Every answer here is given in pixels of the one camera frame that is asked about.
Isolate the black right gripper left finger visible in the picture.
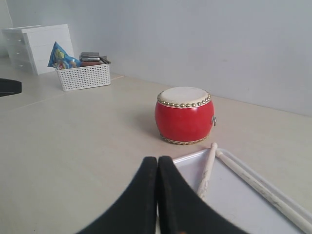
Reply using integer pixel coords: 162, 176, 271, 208
79, 156, 158, 234

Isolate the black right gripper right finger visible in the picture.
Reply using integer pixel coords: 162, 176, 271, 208
157, 156, 246, 234

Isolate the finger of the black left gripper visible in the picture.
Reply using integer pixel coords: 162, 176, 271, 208
0, 78, 22, 97

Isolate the white drumstick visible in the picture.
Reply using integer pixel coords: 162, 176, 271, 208
216, 150, 312, 234
197, 142, 218, 201

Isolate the small red drum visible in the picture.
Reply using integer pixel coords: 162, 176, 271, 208
155, 87, 217, 145

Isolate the white drawer cabinet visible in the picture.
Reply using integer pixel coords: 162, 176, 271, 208
2, 24, 75, 75

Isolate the blue snack bag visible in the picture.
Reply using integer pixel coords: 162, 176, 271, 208
47, 42, 82, 70

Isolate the white plastic tray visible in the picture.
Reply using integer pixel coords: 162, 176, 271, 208
172, 148, 312, 234

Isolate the brown box in basket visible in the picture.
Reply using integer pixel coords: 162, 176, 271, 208
81, 61, 103, 67

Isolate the grey metal item in basket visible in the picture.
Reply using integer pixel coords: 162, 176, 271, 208
79, 52, 111, 64

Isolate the white woven basket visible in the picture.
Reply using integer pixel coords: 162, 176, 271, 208
56, 64, 111, 91

